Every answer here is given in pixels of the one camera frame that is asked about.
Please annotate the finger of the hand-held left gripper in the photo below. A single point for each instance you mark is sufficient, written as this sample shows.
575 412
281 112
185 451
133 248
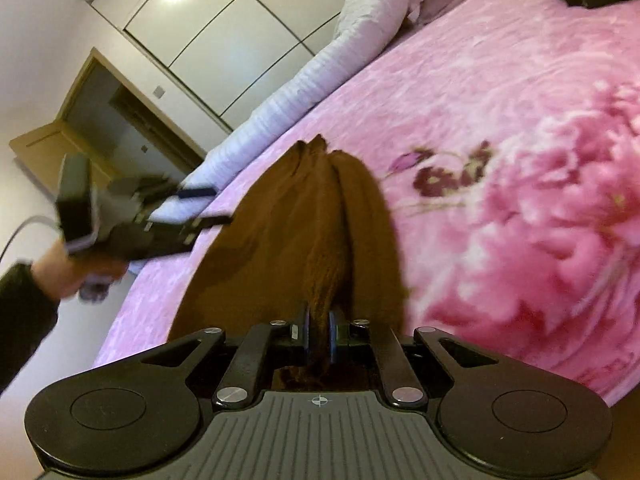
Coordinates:
196 192
212 222

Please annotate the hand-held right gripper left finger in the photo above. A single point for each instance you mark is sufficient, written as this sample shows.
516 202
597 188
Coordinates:
301 340

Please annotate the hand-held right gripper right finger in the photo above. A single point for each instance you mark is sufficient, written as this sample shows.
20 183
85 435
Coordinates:
336 340

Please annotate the brown knit sweater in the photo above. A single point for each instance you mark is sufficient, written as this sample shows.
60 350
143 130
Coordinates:
280 240

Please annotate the person's left hand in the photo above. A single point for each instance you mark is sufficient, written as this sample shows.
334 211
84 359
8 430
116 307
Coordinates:
65 272

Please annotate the wooden door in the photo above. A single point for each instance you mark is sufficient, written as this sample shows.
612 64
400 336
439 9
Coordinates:
45 155

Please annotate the white ribbed quilt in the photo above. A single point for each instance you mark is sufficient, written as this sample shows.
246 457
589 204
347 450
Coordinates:
310 85

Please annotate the cream wardrobe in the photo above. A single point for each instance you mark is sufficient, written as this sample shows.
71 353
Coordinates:
225 25

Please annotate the pink floral blanket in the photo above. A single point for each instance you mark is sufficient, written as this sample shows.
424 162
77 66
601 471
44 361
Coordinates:
500 135

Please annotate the white wall switch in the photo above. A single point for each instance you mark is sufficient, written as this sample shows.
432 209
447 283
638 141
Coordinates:
158 91

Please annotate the wooden door frame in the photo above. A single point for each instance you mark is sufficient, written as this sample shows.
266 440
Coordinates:
100 90

